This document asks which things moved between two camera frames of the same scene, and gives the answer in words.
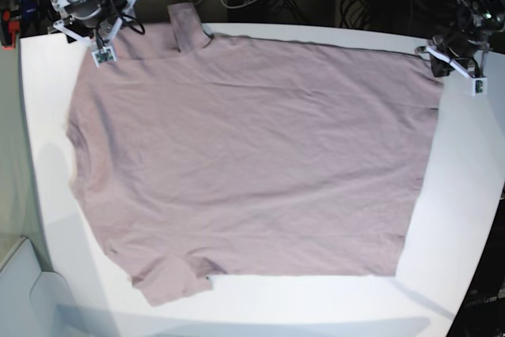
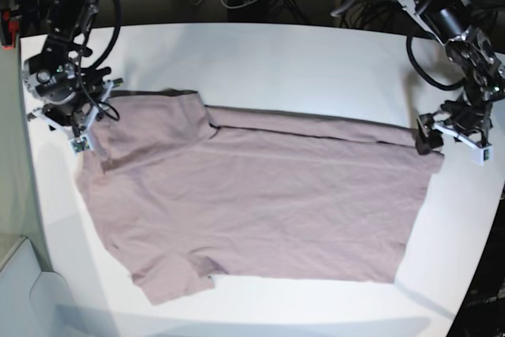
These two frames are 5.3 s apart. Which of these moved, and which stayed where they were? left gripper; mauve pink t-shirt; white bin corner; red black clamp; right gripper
Moved: left gripper; mauve pink t-shirt; right gripper
Stayed: red black clamp; white bin corner
